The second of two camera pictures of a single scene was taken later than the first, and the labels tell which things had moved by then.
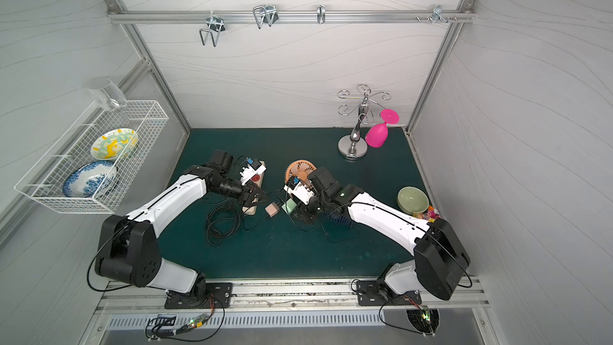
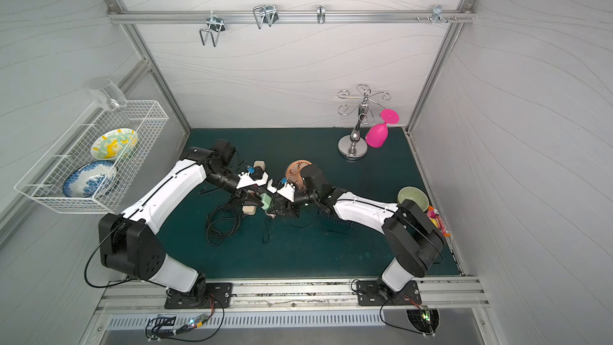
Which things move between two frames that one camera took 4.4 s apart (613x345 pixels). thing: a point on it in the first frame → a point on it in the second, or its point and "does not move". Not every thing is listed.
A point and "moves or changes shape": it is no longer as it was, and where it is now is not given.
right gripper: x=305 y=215 → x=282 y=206
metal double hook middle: x=265 y=13 does not move
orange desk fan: x=302 y=168 does not move
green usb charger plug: x=289 y=206 moves or changes shape
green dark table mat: x=224 y=239 does not move
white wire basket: x=92 y=164 does not move
